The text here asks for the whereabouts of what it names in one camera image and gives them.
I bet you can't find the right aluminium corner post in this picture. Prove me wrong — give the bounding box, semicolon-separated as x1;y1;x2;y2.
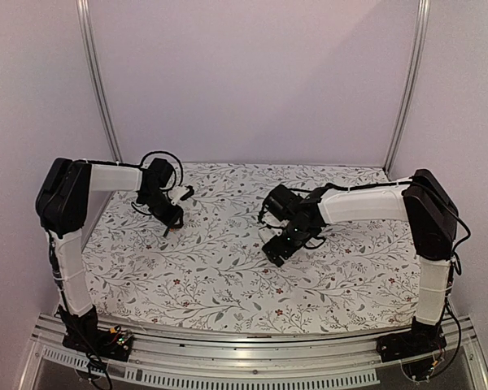
383;0;431;176

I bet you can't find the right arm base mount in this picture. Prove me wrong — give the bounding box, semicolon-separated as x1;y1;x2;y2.
376;318;447;362

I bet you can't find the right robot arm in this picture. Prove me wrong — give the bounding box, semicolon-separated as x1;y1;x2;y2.
258;169;461;354

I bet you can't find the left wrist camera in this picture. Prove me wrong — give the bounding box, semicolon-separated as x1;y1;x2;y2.
168;185;194;205

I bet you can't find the left aluminium corner post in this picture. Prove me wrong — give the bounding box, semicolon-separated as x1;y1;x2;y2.
76;0;123;162

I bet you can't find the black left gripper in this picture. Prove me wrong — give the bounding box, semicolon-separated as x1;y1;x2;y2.
139;189;184;228

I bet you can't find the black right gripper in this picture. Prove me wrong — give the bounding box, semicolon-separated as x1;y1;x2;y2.
262;222;315;267

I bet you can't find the floral patterned table mat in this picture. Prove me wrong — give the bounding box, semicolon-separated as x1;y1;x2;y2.
83;163;420;334

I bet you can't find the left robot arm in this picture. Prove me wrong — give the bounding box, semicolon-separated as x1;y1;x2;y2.
35;158;194;318

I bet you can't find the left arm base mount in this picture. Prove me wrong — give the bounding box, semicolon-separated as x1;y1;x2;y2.
58;305;133;362

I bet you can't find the aluminium corner post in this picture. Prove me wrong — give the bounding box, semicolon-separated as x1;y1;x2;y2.
383;0;431;176
76;0;123;162

